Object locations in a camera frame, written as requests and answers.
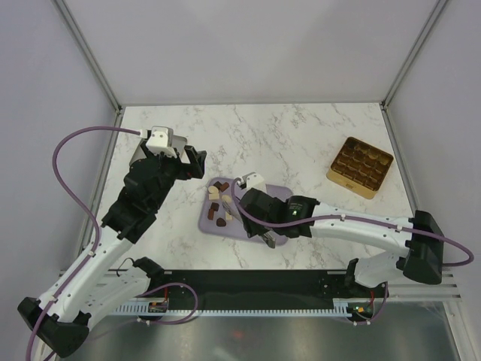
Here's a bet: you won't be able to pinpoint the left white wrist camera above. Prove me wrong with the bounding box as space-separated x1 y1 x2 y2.
140 126 177 157

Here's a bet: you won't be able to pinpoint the lavender plastic tray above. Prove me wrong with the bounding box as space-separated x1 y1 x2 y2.
198 177 293 247

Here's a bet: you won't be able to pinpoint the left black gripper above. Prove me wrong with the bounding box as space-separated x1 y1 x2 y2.
141 141 206 211

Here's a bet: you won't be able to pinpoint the aluminium frame post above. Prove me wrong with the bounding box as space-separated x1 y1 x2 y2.
52 0 123 114
380 0 451 111

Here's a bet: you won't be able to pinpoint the white flat oval chocolate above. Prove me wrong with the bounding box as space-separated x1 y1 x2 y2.
208 186 219 194

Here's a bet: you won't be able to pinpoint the metal tongs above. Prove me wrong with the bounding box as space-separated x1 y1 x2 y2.
222 200 276 248

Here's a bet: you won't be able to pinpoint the white cable duct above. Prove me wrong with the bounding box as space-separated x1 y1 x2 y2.
110 300 352 317

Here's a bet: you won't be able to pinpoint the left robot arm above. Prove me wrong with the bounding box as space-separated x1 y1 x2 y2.
17 143 207 358

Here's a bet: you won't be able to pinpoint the right aluminium frame post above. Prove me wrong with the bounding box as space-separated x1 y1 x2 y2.
380 0 451 111

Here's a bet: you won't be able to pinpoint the left aluminium frame post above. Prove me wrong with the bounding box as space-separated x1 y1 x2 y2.
52 0 123 114

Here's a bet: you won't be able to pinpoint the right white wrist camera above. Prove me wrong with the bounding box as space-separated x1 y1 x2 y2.
237 172 266 193

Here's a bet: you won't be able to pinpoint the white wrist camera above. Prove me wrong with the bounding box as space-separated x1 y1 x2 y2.
140 126 177 157
237 172 266 193

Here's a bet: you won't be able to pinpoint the gold chocolate box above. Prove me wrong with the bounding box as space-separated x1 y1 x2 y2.
326 137 394 199

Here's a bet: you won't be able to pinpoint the silver metal tray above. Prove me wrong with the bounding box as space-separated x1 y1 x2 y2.
129 135 187 165

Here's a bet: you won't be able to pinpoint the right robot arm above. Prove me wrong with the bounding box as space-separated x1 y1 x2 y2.
236 189 443 297

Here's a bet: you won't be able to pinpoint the dark heart chocolate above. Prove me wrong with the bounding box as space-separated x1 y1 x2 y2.
216 218 227 227

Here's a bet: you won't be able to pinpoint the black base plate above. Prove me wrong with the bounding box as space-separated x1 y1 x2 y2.
158 270 385 310

